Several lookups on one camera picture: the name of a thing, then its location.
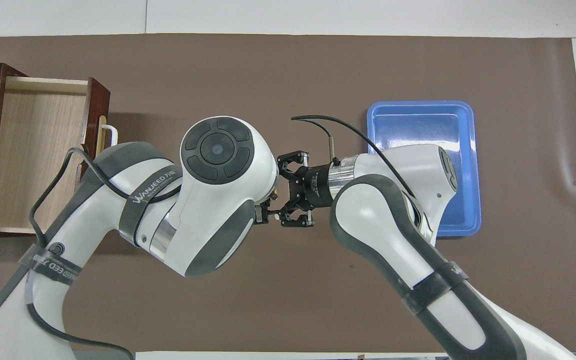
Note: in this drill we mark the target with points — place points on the brown paper table mat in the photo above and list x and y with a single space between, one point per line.
288 300

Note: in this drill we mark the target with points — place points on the blue plastic tray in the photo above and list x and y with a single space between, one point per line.
418 125

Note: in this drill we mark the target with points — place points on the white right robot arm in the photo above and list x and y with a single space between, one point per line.
383 215

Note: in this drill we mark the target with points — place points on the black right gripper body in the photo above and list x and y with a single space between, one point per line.
310 185

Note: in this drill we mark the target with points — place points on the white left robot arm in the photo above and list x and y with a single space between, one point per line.
208 200

